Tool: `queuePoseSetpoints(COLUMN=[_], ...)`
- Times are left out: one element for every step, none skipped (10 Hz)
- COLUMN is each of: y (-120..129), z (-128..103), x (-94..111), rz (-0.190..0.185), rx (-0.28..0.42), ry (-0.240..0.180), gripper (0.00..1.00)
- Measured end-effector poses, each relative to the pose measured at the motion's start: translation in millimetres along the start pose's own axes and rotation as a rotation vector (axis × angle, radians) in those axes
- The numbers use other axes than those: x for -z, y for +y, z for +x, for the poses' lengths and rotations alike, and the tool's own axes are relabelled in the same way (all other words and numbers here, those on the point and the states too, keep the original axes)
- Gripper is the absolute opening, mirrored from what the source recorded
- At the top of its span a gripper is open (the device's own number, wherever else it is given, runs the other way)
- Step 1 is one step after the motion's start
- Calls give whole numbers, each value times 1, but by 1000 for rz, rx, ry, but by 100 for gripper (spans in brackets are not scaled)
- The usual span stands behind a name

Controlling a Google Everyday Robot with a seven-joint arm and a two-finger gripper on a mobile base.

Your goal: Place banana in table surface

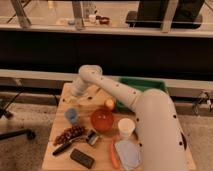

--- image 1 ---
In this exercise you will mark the bunch of red grapes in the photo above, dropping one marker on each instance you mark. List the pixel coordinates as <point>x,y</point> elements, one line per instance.
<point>68,134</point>

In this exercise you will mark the blue plastic cup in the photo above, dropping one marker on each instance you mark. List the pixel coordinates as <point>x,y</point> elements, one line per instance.
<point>71,115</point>

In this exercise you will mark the green plastic bin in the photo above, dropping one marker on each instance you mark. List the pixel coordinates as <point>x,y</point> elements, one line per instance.
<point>141,85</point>

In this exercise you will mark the red bowl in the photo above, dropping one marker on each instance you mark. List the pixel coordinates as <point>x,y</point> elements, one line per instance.
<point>102,119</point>

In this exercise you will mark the wooden table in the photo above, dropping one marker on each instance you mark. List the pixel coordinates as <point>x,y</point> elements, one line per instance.
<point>57,155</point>

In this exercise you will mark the white paper cup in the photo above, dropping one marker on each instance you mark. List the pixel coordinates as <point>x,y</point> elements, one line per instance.
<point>126,127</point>

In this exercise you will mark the yellow banana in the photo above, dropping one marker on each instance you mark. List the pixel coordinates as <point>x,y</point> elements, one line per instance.
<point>110,104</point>

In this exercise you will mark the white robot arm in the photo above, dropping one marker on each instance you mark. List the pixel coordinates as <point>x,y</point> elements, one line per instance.
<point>157,125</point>

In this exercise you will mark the orange carrot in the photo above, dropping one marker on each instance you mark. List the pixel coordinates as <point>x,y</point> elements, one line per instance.
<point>114,160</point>

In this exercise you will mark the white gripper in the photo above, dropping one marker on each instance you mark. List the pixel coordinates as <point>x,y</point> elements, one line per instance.
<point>78,87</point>

